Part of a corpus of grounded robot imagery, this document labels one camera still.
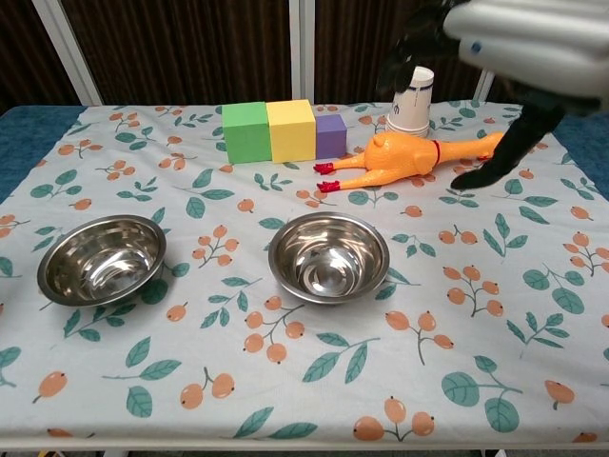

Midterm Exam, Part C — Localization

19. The orange rubber chicken toy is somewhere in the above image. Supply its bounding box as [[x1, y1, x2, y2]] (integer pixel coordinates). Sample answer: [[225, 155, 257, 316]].
[[312, 130, 506, 194]]

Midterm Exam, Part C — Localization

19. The yellow foam cube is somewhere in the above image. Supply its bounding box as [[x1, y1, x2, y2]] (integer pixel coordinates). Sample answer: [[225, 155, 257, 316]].
[[265, 98, 318, 164]]

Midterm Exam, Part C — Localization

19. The dark brown corrugated panel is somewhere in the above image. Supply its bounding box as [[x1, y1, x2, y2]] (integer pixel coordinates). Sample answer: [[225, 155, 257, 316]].
[[0, 0, 83, 115], [485, 75, 529, 105], [313, 0, 480, 105], [60, 0, 292, 107]]

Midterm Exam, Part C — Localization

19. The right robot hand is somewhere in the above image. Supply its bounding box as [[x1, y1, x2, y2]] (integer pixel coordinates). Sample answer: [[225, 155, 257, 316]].
[[375, 0, 609, 191]]

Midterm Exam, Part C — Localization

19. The white paper cup stack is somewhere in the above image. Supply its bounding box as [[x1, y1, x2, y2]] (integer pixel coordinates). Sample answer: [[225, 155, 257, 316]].
[[384, 65, 436, 140]]

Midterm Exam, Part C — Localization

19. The green foam cube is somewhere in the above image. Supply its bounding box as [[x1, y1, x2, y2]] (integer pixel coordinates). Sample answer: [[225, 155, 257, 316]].
[[221, 101, 273, 165]]

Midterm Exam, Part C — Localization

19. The small purple foam cube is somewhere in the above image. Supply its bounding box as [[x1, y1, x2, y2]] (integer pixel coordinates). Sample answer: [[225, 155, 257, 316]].
[[314, 112, 348, 160]]

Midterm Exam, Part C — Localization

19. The white frame post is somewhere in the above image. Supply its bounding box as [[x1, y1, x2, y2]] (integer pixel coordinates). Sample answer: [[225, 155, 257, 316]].
[[288, 0, 316, 104], [31, 0, 104, 107], [473, 69, 499, 102]]

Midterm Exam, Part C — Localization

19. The fruit and leaf print tablecloth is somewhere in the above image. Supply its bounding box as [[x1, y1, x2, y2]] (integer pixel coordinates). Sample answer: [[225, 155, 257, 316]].
[[0, 99, 609, 447]]

